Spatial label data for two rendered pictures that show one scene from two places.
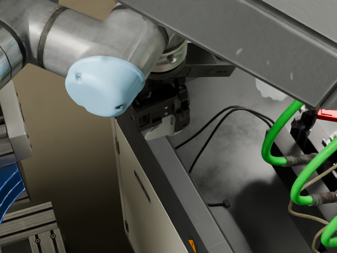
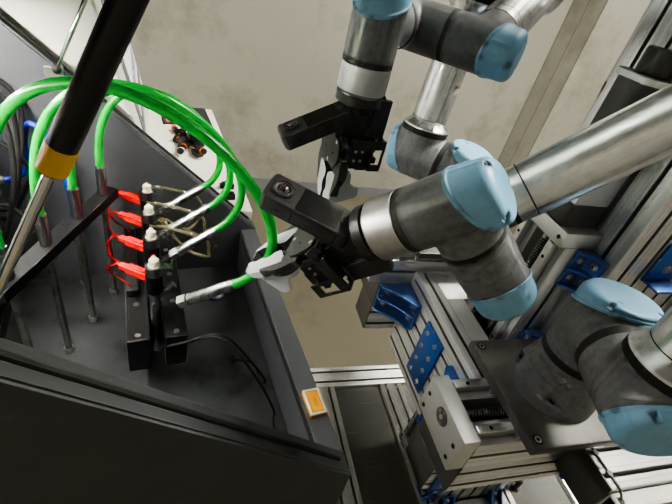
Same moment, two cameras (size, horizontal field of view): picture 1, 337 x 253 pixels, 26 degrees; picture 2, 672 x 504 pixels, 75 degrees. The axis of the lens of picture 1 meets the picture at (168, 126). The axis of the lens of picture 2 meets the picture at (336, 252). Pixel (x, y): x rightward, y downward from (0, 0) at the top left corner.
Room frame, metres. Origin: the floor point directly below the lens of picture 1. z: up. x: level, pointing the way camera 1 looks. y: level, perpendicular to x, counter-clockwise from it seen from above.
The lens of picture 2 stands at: (1.25, 0.00, 1.61)
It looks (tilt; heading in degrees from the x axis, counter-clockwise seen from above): 36 degrees down; 176
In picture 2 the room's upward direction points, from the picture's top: 15 degrees clockwise
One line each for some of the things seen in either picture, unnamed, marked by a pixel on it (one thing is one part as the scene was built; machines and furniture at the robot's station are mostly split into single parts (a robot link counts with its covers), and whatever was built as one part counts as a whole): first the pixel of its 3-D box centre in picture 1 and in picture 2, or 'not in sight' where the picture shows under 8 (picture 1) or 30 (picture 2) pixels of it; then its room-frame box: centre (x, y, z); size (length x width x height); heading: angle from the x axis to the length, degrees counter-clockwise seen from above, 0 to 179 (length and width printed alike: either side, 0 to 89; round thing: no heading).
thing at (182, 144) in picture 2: not in sight; (190, 136); (-0.02, -0.45, 1.01); 0.23 x 0.11 x 0.06; 27
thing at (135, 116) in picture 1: (153, 81); (354, 130); (0.57, 0.02, 1.36); 0.09 x 0.08 x 0.12; 117
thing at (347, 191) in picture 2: not in sight; (341, 193); (0.59, 0.02, 1.26); 0.06 x 0.03 x 0.09; 117
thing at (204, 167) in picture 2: not in sight; (192, 153); (0.02, -0.44, 0.96); 0.70 x 0.22 x 0.03; 27
